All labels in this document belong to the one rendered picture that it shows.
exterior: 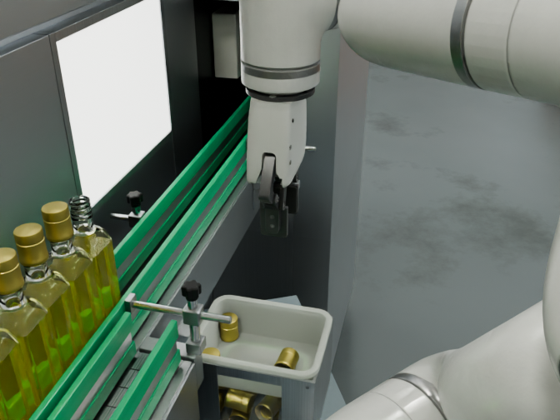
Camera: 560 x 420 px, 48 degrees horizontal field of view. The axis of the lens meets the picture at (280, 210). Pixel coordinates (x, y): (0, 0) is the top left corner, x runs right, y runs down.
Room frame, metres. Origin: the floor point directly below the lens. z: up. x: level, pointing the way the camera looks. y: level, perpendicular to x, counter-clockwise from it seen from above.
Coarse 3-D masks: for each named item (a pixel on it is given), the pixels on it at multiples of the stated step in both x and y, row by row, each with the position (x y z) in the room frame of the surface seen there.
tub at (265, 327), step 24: (216, 312) 0.91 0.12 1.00; (240, 312) 0.94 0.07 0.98; (264, 312) 0.93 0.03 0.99; (288, 312) 0.91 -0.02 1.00; (312, 312) 0.90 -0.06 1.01; (216, 336) 0.90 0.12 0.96; (240, 336) 0.92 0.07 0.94; (264, 336) 0.92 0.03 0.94; (288, 336) 0.91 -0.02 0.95; (312, 336) 0.90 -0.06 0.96; (216, 360) 0.78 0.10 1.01; (240, 360) 0.78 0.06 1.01; (264, 360) 0.85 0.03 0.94; (312, 360) 0.85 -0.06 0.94
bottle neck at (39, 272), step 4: (44, 264) 0.66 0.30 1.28; (24, 268) 0.65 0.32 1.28; (28, 268) 0.65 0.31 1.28; (32, 268) 0.65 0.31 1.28; (36, 268) 0.65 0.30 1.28; (40, 268) 0.65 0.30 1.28; (44, 268) 0.66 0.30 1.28; (28, 272) 0.65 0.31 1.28; (32, 272) 0.65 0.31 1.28; (36, 272) 0.65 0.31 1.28; (40, 272) 0.65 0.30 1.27; (44, 272) 0.66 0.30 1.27; (48, 272) 0.66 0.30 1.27; (28, 276) 0.65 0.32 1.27; (32, 276) 0.65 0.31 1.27; (36, 276) 0.65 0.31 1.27; (40, 276) 0.65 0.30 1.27; (44, 276) 0.66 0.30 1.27; (28, 280) 0.65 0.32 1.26; (32, 280) 0.65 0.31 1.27; (36, 280) 0.65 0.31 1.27; (40, 280) 0.65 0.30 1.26
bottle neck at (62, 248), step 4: (68, 240) 0.71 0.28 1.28; (52, 244) 0.71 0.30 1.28; (56, 244) 0.71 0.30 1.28; (60, 244) 0.71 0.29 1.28; (64, 244) 0.71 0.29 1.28; (68, 244) 0.71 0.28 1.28; (72, 244) 0.72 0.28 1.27; (52, 248) 0.71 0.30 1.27; (56, 248) 0.71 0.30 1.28; (60, 248) 0.71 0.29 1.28; (64, 248) 0.71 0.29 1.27; (68, 248) 0.71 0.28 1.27; (72, 248) 0.72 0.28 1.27; (52, 252) 0.71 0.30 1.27; (56, 252) 0.71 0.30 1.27; (60, 252) 0.71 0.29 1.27; (64, 252) 0.71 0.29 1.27; (68, 252) 0.71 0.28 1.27; (60, 256) 0.71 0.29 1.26
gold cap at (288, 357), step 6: (288, 348) 0.85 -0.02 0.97; (282, 354) 0.83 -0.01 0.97; (288, 354) 0.83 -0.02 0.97; (294, 354) 0.84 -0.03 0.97; (282, 360) 0.82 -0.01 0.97; (288, 360) 0.82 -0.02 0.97; (294, 360) 0.83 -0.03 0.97; (276, 366) 0.82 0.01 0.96; (282, 366) 0.84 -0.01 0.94; (288, 366) 0.81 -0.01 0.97; (294, 366) 0.82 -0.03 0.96
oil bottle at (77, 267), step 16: (64, 256) 0.71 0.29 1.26; (80, 256) 0.72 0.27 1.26; (64, 272) 0.69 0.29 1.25; (80, 272) 0.70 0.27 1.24; (80, 288) 0.70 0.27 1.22; (96, 288) 0.73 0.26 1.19; (80, 304) 0.69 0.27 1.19; (96, 304) 0.73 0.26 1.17; (80, 320) 0.69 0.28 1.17; (96, 320) 0.72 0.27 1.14
